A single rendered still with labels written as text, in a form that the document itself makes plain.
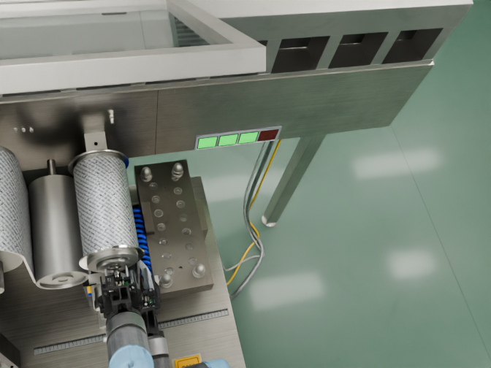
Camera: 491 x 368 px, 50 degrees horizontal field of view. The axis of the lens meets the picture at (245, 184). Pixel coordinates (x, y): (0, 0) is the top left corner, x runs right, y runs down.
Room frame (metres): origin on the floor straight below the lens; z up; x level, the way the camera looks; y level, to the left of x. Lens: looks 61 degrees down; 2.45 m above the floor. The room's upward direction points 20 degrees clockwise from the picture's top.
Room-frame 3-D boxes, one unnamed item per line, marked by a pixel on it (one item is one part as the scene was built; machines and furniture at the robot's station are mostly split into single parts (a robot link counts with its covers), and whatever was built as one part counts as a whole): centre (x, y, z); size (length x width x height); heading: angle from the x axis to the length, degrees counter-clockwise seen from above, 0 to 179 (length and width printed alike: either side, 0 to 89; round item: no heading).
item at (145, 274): (0.41, 0.16, 1.11); 0.09 x 0.03 x 0.06; 31
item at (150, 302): (0.31, 0.12, 1.12); 0.12 x 0.08 x 0.09; 32
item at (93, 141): (0.62, 0.38, 1.28); 0.06 x 0.05 x 0.02; 32
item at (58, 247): (0.41, 0.39, 1.17); 0.26 x 0.12 x 0.12; 32
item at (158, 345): (0.24, 0.08, 1.11); 0.08 x 0.05 x 0.08; 122
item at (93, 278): (0.31, 0.23, 1.05); 0.06 x 0.05 x 0.31; 32
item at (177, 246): (0.60, 0.16, 1.00); 0.40 x 0.16 x 0.06; 32
